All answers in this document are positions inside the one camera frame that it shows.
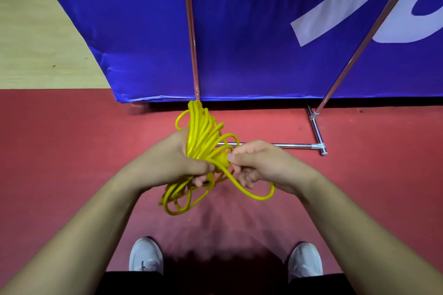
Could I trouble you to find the person's right hand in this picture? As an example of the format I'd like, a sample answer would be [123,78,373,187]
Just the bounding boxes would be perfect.
[227,140,320,196]

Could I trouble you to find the person's right forearm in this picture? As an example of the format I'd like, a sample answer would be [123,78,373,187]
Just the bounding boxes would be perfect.
[297,168,443,295]

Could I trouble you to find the metal banner stand frame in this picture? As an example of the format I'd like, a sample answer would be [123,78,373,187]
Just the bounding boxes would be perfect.
[181,0,428,156]

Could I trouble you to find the yellow cable bundle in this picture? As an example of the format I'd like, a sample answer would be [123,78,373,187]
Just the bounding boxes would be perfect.
[159,100,275,216]

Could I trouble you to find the person's left forearm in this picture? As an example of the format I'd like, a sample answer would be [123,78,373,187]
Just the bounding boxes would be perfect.
[0,163,147,295]

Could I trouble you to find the black shorts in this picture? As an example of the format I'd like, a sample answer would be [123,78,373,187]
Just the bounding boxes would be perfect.
[95,271,357,295]

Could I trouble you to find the white left shoe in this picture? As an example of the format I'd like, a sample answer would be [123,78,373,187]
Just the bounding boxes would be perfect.
[129,238,164,274]

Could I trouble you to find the white right shoe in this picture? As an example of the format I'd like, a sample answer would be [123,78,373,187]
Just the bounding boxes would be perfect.
[288,243,323,281]

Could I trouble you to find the blue banner with white print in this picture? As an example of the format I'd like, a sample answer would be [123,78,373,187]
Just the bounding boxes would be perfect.
[30,0,443,103]

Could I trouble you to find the person's left hand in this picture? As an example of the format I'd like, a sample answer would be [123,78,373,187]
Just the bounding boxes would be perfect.
[133,128,215,193]

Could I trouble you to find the white shoe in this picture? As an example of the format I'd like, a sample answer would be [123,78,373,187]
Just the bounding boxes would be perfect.
[129,238,164,274]
[288,243,323,281]

